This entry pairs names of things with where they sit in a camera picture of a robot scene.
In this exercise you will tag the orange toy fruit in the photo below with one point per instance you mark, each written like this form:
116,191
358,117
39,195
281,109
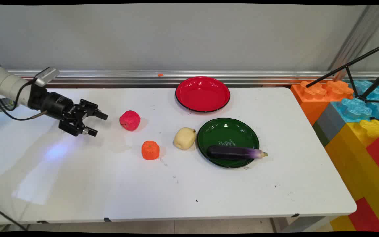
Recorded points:
150,150

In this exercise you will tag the pale yellow pear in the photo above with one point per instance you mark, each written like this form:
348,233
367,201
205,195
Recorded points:
184,139

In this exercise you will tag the red plate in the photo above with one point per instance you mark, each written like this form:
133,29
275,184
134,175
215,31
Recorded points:
202,93

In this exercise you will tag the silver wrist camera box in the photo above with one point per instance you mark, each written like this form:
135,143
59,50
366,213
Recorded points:
46,75

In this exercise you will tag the grey foam block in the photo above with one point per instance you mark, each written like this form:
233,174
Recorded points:
329,125

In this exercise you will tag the green circuit board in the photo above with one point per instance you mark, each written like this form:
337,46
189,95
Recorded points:
0,106

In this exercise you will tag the yellow foam block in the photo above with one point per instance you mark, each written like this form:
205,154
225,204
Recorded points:
350,154

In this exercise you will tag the purple toy eggplant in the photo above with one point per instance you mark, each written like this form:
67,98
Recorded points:
232,152

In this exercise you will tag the aluminium rail along wall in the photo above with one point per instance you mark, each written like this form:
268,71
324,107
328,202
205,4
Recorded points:
110,76

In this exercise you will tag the black tripod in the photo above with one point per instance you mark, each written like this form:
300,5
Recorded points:
350,63

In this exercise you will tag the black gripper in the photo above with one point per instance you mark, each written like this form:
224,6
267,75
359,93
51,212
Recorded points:
53,103

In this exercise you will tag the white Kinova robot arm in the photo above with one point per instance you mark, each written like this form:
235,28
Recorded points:
6,83

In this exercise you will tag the red toy fruit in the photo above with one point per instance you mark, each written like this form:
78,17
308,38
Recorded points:
130,120

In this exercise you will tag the green plate with white print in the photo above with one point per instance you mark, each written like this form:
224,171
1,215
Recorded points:
227,133

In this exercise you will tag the orange foam block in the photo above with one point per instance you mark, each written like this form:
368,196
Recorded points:
311,98

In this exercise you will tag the blue foam block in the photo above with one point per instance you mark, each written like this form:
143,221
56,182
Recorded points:
357,110

